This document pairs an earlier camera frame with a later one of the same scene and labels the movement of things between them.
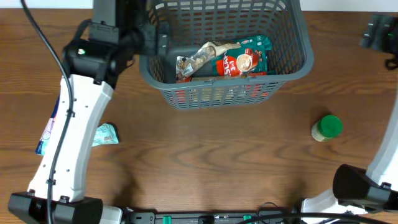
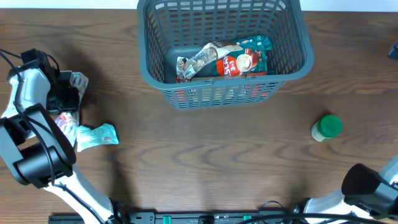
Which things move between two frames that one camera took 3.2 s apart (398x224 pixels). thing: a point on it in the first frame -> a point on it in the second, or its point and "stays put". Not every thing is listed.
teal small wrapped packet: [106, 134] stays put
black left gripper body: [162, 43] -> [65, 97]
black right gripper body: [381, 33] -> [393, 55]
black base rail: [255, 217] stays put
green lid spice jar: [326, 128] stays put
